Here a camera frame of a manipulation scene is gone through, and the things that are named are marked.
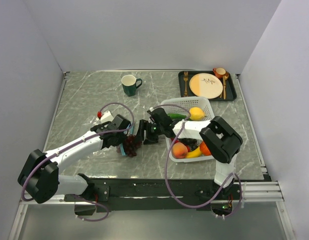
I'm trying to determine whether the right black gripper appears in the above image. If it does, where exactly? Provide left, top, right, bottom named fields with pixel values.
left=133, top=119, right=164, bottom=145

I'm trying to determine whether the clear zip top bag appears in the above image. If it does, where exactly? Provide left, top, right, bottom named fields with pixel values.
left=90, top=114, right=141, bottom=158

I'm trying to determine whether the red grape bunch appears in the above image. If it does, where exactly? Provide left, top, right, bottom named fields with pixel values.
left=116, top=134, right=143, bottom=158

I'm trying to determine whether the peach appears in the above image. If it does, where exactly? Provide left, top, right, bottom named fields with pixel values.
left=171, top=142, right=189, bottom=159

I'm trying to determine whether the yellow lemon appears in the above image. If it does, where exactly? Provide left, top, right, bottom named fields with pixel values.
left=189, top=107, right=206, bottom=121

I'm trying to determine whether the banana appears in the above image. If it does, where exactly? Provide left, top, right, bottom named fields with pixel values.
left=185, top=146, right=202, bottom=159

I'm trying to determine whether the orange tangerine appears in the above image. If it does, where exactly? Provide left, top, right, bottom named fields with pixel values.
left=199, top=141, right=212, bottom=156

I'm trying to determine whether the black grape bunch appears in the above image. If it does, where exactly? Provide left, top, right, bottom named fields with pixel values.
left=179, top=138, right=199, bottom=152

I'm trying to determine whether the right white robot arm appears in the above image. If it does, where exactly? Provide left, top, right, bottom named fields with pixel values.
left=134, top=107, right=243, bottom=199

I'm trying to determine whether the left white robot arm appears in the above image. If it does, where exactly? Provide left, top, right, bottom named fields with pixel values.
left=17, top=114, right=132, bottom=204

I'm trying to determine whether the green chili pepper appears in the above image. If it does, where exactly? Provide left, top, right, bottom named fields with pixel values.
left=167, top=113, right=187, bottom=119

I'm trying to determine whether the white plastic basket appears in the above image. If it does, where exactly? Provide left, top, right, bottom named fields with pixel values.
left=160, top=96, right=215, bottom=163

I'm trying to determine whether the green mug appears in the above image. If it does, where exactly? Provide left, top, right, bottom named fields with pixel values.
left=121, top=74, right=143, bottom=97

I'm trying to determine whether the black base beam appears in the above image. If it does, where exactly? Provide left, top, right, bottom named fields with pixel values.
left=31, top=174, right=273, bottom=216

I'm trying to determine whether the gold fork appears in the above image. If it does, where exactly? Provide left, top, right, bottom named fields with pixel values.
left=183, top=71, right=189, bottom=97

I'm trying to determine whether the beige round plate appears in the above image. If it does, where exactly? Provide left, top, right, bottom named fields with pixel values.
left=189, top=73, right=223, bottom=99

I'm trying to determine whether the small orange cup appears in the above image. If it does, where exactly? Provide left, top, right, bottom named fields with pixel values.
left=212, top=67, right=227, bottom=79

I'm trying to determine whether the gold spoon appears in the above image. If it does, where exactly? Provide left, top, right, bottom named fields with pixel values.
left=219, top=72, right=230, bottom=100

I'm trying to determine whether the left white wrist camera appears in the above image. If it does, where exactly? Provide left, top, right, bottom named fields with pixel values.
left=97, top=110, right=114, bottom=123

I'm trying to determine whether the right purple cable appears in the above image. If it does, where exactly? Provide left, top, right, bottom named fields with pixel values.
left=150, top=104, right=243, bottom=219

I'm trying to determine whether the purple cable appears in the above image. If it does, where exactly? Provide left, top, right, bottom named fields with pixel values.
left=20, top=101, right=135, bottom=223
left=150, top=104, right=243, bottom=219

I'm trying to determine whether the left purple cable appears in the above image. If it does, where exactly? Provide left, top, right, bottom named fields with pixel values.
left=20, top=101, right=135, bottom=223

